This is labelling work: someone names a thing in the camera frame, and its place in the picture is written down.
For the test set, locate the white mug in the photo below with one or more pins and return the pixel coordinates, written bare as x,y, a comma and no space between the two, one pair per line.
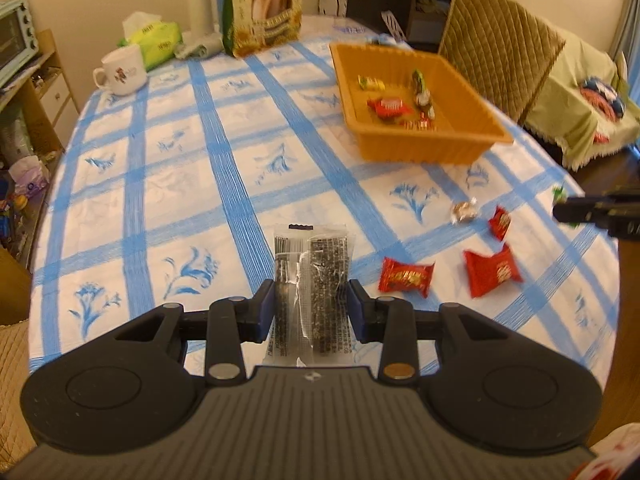
122,72

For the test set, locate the blue checked tablecloth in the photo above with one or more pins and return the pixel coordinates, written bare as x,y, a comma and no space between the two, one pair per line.
200,185

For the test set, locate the clear seaweed packet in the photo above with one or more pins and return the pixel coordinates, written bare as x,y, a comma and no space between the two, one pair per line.
325,285

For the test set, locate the green tissue pack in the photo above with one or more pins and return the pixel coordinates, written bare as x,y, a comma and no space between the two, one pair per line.
155,42

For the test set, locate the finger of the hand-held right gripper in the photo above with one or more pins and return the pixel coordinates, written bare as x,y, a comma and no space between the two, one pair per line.
595,210

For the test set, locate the red gold patterned candy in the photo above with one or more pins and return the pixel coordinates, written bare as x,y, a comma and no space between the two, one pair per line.
406,277

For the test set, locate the brown candy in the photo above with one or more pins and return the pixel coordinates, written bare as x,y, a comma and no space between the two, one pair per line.
462,211

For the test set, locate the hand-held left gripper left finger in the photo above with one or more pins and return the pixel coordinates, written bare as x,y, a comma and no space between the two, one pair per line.
267,305

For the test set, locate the blue white paper strip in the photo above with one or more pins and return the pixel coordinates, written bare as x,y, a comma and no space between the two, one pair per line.
382,39

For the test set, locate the large red square packet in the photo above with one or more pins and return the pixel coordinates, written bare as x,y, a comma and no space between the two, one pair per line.
492,272

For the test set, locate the red cartoon candy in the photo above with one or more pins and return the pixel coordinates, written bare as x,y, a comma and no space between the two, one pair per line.
500,221

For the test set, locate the red white printed clothing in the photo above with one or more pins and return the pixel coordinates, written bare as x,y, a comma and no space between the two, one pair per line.
615,455

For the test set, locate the light blue toaster oven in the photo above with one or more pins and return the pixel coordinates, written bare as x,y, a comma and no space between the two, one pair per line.
15,35

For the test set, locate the white thermos bottle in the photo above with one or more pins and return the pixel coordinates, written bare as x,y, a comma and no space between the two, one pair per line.
200,5

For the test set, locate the purple white plastic bag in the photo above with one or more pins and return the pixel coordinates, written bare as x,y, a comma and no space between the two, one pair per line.
30,175

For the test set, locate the yellow candy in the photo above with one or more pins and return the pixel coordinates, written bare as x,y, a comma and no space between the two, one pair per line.
371,83

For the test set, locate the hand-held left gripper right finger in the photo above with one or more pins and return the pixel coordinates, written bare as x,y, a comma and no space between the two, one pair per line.
356,305

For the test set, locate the green candy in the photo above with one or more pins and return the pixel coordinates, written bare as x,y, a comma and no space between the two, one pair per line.
558,193

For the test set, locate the white drawer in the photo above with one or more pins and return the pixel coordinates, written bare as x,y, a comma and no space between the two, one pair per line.
55,97

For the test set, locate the silver green snack packet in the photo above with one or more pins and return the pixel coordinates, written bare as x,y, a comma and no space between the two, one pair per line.
421,90

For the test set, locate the covered sofa with cushion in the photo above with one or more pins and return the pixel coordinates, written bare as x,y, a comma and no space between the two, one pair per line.
560,115

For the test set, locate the red packet with white label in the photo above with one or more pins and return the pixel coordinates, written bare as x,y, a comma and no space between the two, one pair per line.
390,106

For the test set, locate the green sunflower seed bag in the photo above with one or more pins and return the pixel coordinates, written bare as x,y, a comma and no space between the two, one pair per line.
260,5

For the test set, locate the grey cloth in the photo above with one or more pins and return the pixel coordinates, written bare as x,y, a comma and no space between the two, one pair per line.
197,49

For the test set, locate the orange plastic tray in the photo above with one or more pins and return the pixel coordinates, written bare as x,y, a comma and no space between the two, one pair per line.
400,140

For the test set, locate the printed cushion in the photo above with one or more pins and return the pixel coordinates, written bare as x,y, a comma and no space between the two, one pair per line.
602,97

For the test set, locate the grey metal phone stand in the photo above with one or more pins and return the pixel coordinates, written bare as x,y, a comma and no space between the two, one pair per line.
392,22

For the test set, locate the chair with quilted cover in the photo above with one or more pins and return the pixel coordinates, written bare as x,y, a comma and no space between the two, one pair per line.
12,385
500,50

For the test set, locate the wooden shelf unit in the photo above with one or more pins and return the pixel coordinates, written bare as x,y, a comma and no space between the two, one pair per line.
35,120

